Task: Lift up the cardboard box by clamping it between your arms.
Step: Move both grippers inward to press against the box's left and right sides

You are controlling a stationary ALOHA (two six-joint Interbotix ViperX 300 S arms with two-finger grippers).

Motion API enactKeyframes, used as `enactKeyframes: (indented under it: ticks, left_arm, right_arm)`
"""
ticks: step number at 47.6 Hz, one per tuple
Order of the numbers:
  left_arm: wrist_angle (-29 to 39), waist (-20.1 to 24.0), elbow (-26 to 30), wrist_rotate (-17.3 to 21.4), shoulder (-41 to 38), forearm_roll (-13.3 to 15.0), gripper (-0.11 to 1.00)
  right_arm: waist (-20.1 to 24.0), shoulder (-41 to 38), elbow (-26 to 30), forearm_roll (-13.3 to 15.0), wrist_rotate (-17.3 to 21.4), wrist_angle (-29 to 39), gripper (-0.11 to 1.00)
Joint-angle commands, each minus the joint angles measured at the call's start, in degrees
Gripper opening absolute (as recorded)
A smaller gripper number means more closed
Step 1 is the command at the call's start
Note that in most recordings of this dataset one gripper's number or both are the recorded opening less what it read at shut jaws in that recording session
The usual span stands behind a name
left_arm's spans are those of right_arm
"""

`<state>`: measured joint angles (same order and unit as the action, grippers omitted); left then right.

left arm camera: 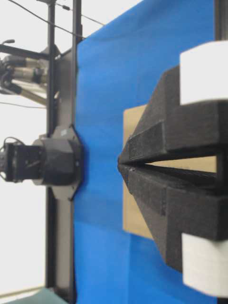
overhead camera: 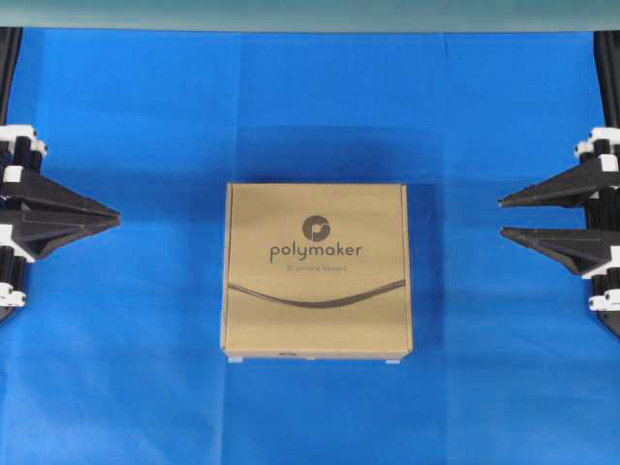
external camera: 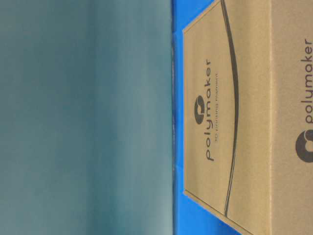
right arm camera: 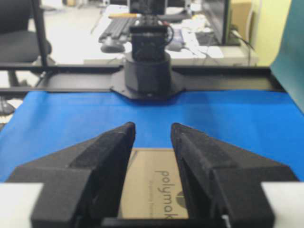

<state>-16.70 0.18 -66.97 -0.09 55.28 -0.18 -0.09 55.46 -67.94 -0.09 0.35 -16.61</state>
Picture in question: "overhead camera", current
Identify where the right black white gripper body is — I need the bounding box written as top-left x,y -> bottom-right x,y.
575,128 -> 619,329

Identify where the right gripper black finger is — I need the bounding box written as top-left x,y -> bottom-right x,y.
498,155 -> 619,208
500,228 -> 619,279

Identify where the brown Polymaker cardboard box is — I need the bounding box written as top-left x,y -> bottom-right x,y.
220,183 -> 414,362

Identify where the blue table cloth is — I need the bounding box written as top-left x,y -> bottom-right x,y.
1,29 -> 619,464

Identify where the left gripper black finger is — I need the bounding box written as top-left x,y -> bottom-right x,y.
4,166 -> 120,226
11,217 -> 120,258

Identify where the right black table edge strip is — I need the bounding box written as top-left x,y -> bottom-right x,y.
594,30 -> 620,128

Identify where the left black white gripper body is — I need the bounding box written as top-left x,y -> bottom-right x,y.
1,124 -> 47,324

